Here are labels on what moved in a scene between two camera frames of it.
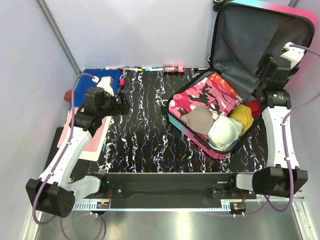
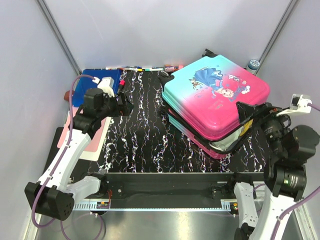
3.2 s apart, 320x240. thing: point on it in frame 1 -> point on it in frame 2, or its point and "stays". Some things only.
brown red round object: (68, 95) stays
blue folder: (84, 82) stays
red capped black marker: (122, 82) stays
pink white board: (92, 150) stays
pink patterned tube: (172, 68) stays
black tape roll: (164, 102) -> (164, 74)
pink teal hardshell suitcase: (243, 34) -> (200, 105)
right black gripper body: (264, 63) -> (270, 122)
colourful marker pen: (131, 69) stays
